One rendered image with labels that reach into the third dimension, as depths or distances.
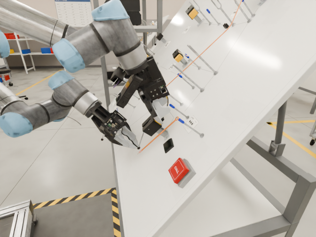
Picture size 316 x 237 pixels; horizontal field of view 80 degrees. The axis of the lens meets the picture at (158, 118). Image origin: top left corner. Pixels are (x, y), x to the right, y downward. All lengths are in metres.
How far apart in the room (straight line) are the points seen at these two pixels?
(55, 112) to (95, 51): 0.31
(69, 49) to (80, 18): 7.80
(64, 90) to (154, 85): 0.30
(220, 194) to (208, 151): 0.42
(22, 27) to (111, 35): 0.24
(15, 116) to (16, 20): 0.25
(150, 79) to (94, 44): 0.17
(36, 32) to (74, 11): 7.73
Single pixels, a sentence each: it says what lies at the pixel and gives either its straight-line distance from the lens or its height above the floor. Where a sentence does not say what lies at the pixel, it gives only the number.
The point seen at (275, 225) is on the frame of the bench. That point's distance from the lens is 0.89.
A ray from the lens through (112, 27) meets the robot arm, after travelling 0.48.
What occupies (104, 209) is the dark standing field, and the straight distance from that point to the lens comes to 1.90.
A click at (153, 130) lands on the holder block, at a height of 1.13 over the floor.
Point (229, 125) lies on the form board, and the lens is 0.51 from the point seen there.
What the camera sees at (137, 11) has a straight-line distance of 1.64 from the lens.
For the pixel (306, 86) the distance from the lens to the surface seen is 4.60.
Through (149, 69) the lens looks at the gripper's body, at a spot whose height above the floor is 1.34.
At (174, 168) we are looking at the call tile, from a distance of 0.52.
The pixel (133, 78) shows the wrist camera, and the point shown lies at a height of 1.32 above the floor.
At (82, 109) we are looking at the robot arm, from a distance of 0.66.
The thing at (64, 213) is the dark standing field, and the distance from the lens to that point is 1.99.
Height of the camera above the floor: 1.44
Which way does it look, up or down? 26 degrees down
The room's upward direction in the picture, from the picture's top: straight up
